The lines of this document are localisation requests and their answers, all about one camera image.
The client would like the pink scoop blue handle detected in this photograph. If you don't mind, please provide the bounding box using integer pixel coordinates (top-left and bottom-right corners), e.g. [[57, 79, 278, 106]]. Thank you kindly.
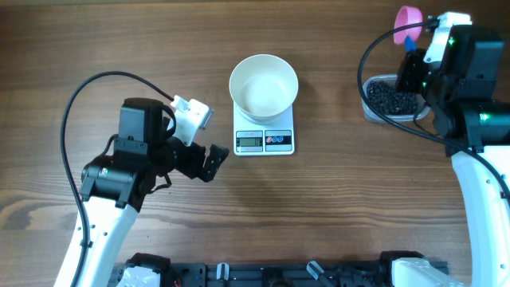
[[393, 6, 423, 52]]

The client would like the white round bowl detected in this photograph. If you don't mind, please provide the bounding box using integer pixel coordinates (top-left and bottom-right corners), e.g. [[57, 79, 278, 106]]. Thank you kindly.
[[229, 54, 299, 122]]

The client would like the black beans pile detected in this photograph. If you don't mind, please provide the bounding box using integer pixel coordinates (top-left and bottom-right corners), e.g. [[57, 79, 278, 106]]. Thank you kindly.
[[366, 81, 418, 116]]

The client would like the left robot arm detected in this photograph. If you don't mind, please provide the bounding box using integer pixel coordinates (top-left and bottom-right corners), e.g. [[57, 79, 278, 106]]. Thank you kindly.
[[55, 96, 230, 286]]

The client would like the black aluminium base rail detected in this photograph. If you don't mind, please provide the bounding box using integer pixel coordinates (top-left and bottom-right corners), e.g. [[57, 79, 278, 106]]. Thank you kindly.
[[169, 261, 390, 287]]

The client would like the clear plastic container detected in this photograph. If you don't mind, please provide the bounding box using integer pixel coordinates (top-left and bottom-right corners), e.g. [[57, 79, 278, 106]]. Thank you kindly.
[[362, 74, 431, 123]]

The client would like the left black camera cable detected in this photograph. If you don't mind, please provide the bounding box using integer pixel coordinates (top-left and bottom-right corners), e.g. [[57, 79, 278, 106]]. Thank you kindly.
[[59, 71, 176, 287]]

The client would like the white digital kitchen scale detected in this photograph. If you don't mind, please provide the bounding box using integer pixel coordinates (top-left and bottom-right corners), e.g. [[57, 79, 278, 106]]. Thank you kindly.
[[233, 105, 295, 156]]

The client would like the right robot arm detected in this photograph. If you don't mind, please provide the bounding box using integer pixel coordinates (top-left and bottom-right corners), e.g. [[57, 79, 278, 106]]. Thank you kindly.
[[396, 21, 509, 286]]

